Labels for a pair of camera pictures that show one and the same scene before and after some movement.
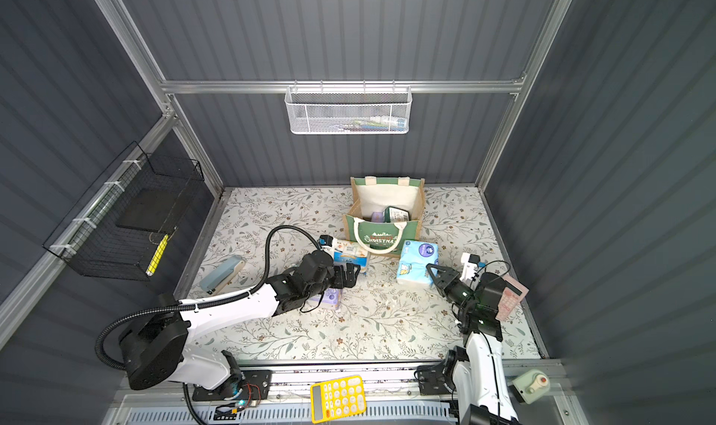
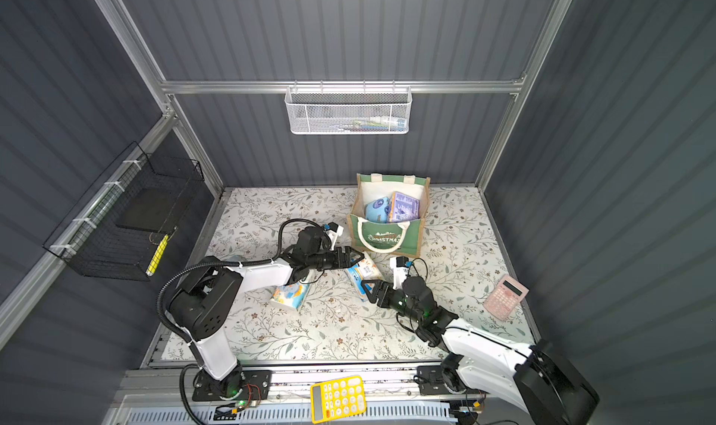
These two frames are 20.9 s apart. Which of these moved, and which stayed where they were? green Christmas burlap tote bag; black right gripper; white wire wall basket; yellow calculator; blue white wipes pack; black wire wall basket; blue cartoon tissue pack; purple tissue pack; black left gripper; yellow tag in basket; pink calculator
Moved: purple tissue pack; blue white wipes pack; black left gripper; blue cartoon tissue pack; black right gripper
Stayed: green Christmas burlap tote bag; black wire wall basket; pink calculator; white wire wall basket; yellow calculator; yellow tag in basket
